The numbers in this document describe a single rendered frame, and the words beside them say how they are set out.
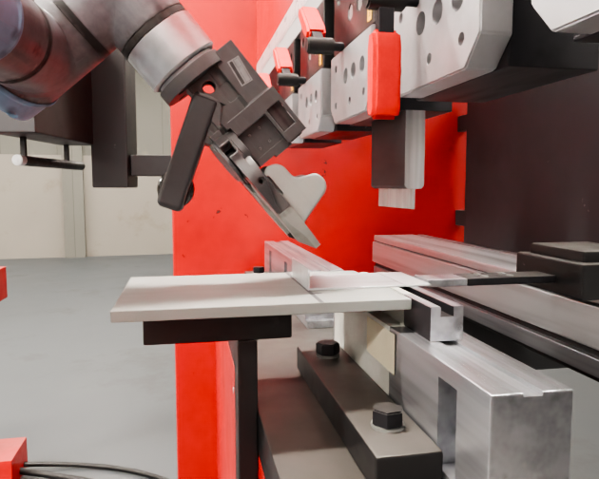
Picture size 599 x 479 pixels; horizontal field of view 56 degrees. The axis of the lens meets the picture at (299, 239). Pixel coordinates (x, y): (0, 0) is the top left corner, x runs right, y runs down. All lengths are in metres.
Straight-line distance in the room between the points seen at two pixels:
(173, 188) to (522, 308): 0.50
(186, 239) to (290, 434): 0.93
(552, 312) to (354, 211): 0.81
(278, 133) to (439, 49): 0.21
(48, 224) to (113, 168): 7.69
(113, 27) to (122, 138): 1.40
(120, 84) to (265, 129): 1.45
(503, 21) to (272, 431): 0.39
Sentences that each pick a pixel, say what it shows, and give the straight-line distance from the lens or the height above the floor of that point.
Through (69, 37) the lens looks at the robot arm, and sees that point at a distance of 0.57.
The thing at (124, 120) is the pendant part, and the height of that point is 1.32.
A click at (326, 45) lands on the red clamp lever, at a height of 1.25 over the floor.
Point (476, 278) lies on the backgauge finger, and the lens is 0.63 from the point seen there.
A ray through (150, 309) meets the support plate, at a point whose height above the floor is 1.00.
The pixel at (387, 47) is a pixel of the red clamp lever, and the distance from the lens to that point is 0.44.
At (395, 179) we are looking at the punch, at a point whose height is 1.11.
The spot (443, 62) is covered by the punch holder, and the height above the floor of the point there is 1.19.
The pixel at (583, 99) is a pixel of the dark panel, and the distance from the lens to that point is 1.18.
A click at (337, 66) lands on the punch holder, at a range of 0.68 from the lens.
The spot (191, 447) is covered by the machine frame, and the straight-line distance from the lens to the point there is 1.56.
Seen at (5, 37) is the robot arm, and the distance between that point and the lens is 0.46.
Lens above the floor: 1.10
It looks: 5 degrees down
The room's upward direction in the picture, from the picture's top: straight up
